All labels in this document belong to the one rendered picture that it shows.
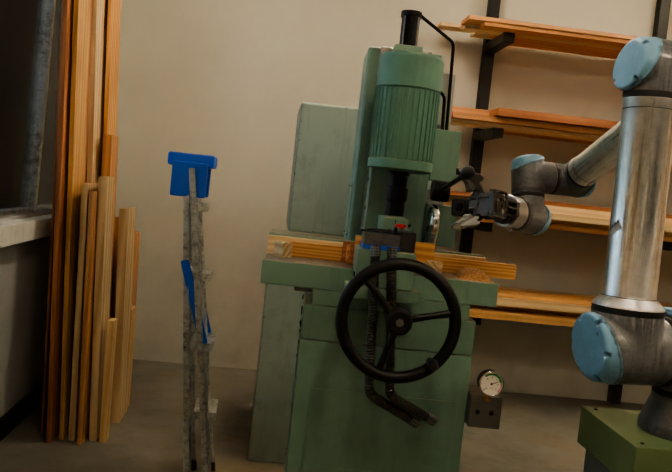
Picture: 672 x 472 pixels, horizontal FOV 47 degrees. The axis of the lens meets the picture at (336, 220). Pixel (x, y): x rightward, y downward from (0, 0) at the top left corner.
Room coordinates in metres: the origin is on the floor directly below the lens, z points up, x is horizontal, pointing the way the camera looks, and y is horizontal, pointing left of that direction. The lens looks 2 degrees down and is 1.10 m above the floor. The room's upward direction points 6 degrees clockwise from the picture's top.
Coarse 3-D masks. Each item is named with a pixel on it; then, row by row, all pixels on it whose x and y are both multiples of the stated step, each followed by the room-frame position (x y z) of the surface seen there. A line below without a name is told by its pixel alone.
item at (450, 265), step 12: (300, 252) 2.09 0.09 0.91; (312, 252) 2.09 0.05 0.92; (324, 252) 2.09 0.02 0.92; (336, 252) 2.09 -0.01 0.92; (444, 264) 2.10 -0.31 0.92; (456, 264) 2.10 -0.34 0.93; (468, 264) 2.10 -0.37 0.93; (480, 264) 2.10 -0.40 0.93; (492, 264) 2.10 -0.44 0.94; (504, 264) 2.11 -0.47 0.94; (492, 276) 2.10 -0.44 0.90; (504, 276) 2.11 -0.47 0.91
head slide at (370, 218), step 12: (372, 168) 2.19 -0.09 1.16; (372, 180) 2.19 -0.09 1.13; (384, 180) 2.19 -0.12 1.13; (408, 180) 2.19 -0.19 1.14; (372, 192) 2.19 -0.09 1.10; (384, 192) 2.19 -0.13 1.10; (408, 192) 2.19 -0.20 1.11; (372, 204) 2.19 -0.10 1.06; (384, 204) 2.19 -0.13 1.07; (408, 204) 2.19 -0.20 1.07; (372, 216) 2.19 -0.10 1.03; (396, 216) 2.19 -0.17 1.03; (408, 216) 2.19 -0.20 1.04
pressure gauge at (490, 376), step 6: (486, 372) 1.89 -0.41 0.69; (492, 372) 1.88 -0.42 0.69; (480, 378) 1.88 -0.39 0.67; (486, 378) 1.89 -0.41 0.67; (492, 378) 1.89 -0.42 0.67; (498, 378) 1.89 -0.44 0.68; (480, 384) 1.88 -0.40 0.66; (486, 384) 1.89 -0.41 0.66; (498, 384) 1.89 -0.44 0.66; (486, 390) 1.89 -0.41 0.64; (492, 390) 1.89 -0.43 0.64; (498, 390) 1.89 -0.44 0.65; (486, 396) 1.91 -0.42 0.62; (492, 396) 1.89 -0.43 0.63
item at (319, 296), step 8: (312, 288) 2.07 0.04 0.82; (312, 296) 1.93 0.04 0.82; (320, 296) 1.93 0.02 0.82; (328, 296) 1.93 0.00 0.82; (336, 296) 1.94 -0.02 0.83; (320, 304) 1.93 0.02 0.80; (328, 304) 1.93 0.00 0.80; (336, 304) 1.94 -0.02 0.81; (352, 304) 1.94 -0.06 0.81; (360, 304) 1.94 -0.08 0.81; (368, 304) 1.94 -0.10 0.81; (400, 304) 1.94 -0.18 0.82; (408, 304) 1.94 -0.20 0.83; (424, 304) 1.94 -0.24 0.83; (432, 304) 1.94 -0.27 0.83; (440, 304) 1.94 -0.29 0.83; (464, 304) 1.95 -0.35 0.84; (416, 312) 1.94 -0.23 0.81; (424, 312) 1.94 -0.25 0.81; (432, 312) 1.94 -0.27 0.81; (464, 312) 1.95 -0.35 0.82
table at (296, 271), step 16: (272, 256) 2.02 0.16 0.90; (272, 272) 1.93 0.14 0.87; (288, 272) 1.93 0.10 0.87; (304, 272) 1.93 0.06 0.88; (320, 272) 1.93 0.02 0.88; (336, 272) 1.94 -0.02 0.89; (352, 272) 1.94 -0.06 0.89; (320, 288) 1.93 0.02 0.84; (336, 288) 1.94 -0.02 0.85; (416, 288) 1.94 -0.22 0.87; (432, 288) 1.94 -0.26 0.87; (464, 288) 1.95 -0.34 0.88; (480, 288) 1.95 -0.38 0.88; (496, 288) 1.95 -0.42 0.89; (416, 304) 1.85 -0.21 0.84; (480, 304) 1.95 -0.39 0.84
